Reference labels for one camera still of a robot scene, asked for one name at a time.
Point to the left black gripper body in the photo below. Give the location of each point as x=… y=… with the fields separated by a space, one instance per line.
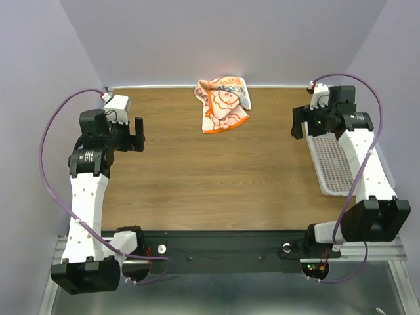
x=121 y=139

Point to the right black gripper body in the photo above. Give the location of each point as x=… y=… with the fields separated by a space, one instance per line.
x=317 y=120

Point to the aluminium rail frame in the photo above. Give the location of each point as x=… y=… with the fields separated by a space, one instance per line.
x=368 y=278

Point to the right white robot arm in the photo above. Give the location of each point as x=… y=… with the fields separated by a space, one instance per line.
x=378 y=213

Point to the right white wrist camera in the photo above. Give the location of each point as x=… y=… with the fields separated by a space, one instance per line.
x=320 y=95

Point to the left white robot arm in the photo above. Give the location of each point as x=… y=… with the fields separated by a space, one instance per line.
x=89 y=265

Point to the lettered beige towel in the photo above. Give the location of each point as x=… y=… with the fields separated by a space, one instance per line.
x=232 y=84

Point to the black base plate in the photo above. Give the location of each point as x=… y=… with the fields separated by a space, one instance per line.
x=236 y=251

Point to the white plastic basket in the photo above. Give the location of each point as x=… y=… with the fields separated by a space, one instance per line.
x=330 y=163

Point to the orange flower towel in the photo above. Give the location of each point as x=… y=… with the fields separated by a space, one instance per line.
x=222 y=111

